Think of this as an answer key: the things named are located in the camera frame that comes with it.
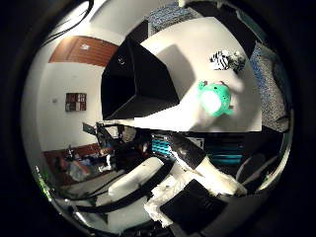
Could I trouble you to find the green frog plush toy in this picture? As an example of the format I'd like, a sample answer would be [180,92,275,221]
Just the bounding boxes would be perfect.
[197,80,235,118]

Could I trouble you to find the zebra striped plush toy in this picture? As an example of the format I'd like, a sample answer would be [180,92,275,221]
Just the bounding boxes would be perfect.
[208,48,247,74]

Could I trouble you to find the black square container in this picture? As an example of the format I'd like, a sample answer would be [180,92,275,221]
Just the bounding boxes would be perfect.
[100,37,181,121]

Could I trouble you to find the teal storage drawers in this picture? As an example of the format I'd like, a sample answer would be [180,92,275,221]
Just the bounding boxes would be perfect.
[206,143,245,166]

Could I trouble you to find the teal parts organiser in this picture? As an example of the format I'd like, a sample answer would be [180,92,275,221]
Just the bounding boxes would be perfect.
[151,132,176,159]

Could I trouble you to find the white speckled seat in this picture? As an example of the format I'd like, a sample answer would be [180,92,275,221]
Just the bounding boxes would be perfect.
[249,41,291,133]

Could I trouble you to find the brown wooden door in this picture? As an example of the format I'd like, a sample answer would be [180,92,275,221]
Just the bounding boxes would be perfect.
[48,35,119,68]

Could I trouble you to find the blue patterned cushion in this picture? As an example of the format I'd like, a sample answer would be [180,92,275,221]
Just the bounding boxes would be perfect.
[147,3,196,32]

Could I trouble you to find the thick black cable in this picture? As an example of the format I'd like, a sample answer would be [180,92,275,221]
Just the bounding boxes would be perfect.
[70,160,176,214]

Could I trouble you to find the black camera tripod rig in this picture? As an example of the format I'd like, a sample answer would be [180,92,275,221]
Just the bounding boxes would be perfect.
[82,121,117,150]

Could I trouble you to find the dark framed wall picture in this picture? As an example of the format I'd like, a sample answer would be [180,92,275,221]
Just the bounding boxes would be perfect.
[64,92,88,113]

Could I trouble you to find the black hanging cable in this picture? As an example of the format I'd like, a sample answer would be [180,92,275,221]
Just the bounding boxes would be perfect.
[41,0,96,47]

